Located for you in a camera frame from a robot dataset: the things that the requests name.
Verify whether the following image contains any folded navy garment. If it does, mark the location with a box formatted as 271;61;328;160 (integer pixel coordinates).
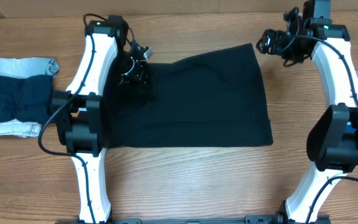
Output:
0;75;53;124

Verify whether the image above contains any folded light grey garment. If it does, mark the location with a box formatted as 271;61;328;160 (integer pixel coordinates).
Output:
0;57;60;138

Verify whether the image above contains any black polo shirt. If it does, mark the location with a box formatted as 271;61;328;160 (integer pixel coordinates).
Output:
104;44;273;147

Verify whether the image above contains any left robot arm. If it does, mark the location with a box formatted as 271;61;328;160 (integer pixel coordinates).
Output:
51;14;152;223

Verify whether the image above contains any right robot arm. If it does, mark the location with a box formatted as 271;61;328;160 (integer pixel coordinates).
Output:
245;0;358;223

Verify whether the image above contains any dark blue garment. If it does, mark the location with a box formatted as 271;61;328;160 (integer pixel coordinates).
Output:
345;123;356;133

